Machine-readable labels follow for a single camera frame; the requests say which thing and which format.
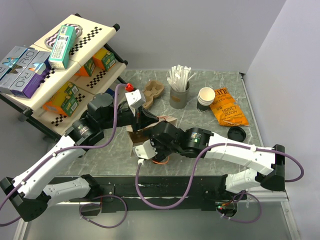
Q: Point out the orange green box upper right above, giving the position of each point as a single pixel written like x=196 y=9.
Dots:
x=104 y=59

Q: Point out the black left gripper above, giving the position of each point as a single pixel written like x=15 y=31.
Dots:
x=144 y=118

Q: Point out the brown cardboard cup carrier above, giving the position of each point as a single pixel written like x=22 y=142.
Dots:
x=152 y=90

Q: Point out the orange potato chips bag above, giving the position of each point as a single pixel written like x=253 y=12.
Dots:
x=225 y=109

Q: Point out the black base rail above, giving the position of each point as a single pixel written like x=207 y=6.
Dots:
x=204 y=192

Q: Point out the grey straw holder cup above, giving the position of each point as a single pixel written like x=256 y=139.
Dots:
x=178 y=100

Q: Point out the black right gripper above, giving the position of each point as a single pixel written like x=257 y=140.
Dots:
x=161 y=154

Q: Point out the white wrapped straws bundle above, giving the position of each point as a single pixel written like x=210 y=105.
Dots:
x=179 y=76

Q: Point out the teal product box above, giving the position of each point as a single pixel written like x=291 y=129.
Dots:
x=59 y=57

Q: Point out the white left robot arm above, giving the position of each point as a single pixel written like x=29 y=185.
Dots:
x=31 y=192

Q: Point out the cream tiered display shelf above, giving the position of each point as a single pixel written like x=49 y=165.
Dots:
x=94 y=37

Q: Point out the orange green box upper left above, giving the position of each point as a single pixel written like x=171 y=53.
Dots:
x=87 y=69

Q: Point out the brown paper takeout bag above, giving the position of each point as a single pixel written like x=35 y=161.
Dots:
x=140 y=136

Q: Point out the orange green box lower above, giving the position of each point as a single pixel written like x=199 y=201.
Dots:
x=64 y=101

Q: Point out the silver R+O box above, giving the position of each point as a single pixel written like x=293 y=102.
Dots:
x=7 y=64

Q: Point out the stack of paper cups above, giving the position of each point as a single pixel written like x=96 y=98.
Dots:
x=205 y=98

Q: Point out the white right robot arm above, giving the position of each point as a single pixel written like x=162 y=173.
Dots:
x=265 y=167

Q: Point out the purple R+O box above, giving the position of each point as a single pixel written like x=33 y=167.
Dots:
x=32 y=76

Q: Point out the orange green box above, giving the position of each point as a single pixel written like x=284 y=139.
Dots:
x=87 y=69
x=104 y=59
x=64 y=101

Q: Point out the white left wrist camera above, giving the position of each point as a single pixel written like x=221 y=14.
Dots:
x=135 y=97

